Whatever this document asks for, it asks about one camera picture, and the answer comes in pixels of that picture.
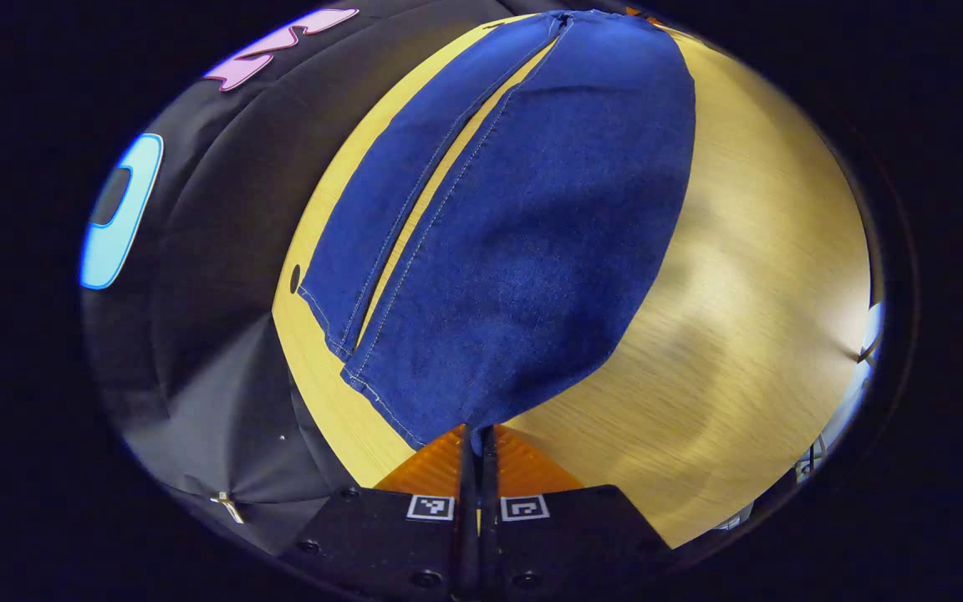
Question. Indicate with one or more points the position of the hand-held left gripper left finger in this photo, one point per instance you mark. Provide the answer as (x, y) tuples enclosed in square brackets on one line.
[(381, 535)]

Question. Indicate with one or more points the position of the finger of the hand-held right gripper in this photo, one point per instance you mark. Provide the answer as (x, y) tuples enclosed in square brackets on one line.
[(639, 12)]

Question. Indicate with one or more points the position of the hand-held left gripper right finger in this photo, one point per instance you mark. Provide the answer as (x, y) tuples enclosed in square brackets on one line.
[(573, 535)]

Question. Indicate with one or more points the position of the metal backdrop clip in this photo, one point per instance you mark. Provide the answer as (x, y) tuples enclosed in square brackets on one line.
[(226, 506)]

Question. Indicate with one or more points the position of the black backdrop cloth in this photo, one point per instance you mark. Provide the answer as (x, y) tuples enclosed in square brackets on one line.
[(197, 334)]

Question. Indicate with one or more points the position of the blue denim jeans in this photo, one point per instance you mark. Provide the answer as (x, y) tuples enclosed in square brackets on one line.
[(532, 251)]

